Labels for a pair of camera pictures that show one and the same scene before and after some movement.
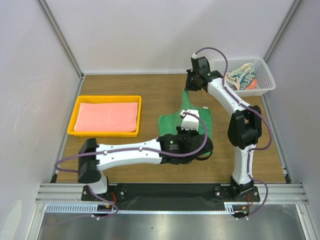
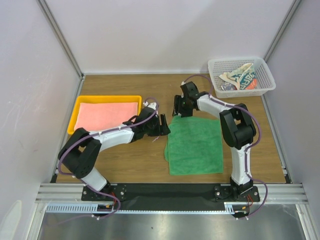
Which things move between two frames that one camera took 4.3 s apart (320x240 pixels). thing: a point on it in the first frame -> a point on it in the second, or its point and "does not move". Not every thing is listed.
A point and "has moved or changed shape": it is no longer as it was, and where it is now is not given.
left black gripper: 180,131 -> 162,130
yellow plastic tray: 105,99 does not move
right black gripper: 189,81 -> 181,106
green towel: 168,123 has moved or changed shape
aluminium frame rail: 279,193 does not move
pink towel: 106,117 does not move
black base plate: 171,196 does not move
